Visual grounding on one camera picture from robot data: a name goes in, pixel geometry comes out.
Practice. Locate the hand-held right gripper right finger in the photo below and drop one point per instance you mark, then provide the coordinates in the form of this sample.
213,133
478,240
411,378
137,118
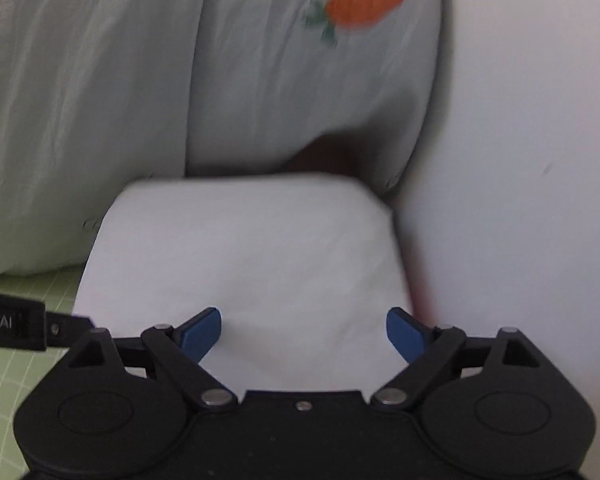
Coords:
405,336

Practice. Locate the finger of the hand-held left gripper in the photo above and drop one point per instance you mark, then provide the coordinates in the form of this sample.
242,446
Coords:
62,330

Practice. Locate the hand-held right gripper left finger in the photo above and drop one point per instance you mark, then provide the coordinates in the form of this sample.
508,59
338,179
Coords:
202,336

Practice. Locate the white pants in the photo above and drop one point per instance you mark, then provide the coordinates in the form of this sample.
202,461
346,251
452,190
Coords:
250,255

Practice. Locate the green grid cutting mat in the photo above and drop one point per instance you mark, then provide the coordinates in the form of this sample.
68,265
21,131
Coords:
20,385

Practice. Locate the pale green carrot print quilt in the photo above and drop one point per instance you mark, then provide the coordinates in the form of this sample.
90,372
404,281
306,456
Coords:
180,70

